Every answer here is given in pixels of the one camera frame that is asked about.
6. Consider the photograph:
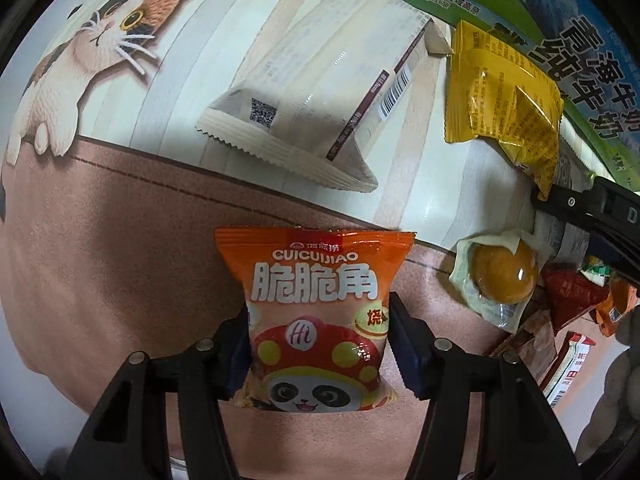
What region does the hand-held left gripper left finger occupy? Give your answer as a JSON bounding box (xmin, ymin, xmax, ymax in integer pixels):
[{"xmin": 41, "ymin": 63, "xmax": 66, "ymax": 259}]
[{"xmin": 65, "ymin": 304, "xmax": 252, "ymax": 480}]

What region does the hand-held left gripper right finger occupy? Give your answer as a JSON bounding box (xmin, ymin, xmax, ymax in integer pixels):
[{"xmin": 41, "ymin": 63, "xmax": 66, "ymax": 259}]
[{"xmin": 387, "ymin": 291, "xmax": 582, "ymax": 480}]

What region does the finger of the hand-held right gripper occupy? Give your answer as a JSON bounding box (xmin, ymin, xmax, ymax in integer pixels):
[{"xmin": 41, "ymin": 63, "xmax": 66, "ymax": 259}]
[{"xmin": 529, "ymin": 182, "xmax": 603, "ymax": 225}]

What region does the orange panda snack packet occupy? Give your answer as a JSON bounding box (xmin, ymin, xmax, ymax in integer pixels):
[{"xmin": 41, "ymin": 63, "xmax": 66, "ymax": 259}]
[{"xmin": 214, "ymin": 226, "xmax": 417, "ymax": 413}]

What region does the egg yolk pastry clear wrapper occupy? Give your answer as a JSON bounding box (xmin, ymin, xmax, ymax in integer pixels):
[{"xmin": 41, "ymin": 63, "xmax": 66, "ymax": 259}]
[{"xmin": 449, "ymin": 229, "xmax": 543, "ymax": 335}]

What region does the yellow snack packet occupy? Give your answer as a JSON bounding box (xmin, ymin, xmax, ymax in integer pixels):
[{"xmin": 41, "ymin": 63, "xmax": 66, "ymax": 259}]
[{"xmin": 444, "ymin": 20, "xmax": 565, "ymax": 196}]

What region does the person's right hand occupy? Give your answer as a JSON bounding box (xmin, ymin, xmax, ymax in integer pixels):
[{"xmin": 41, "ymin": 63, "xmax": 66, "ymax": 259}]
[{"xmin": 587, "ymin": 347, "xmax": 640, "ymax": 467}]

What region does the dark red snack packet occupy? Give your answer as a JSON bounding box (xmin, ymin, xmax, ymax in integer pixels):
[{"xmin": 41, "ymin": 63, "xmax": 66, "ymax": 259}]
[{"xmin": 542, "ymin": 265, "xmax": 611, "ymax": 332}]

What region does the small orange snack packet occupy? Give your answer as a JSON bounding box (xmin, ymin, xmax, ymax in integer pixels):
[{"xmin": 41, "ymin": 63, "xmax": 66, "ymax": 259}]
[{"xmin": 595, "ymin": 280, "xmax": 639, "ymax": 338}]

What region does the brown snack packet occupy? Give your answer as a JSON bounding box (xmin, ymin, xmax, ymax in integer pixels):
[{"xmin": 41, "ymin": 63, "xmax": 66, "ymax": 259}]
[{"xmin": 490, "ymin": 305, "xmax": 558, "ymax": 387}]

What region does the white red snack packet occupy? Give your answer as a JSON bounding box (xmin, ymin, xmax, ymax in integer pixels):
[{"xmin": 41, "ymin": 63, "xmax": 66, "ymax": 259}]
[{"xmin": 542, "ymin": 332, "xmax": 598, "ymax": 407}]

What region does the printed cat blanket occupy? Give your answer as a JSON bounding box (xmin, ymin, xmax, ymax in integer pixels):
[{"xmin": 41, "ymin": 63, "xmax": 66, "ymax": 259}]
[{"xmin": 0, "ymin": 0, "xmax": 616, "ymax": 480}]

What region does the blue green milk carton box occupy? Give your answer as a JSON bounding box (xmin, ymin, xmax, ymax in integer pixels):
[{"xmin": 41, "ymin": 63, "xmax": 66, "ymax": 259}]
[{"xmin": 372, "ymin": 0, "xmax": 640, "ymax": 191}]

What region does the beige snack packet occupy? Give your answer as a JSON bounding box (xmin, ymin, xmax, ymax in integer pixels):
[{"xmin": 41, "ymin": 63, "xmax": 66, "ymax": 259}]
[{"xmin": 195, "ymin": 0, "xmax": 453, "ymax": 195}]

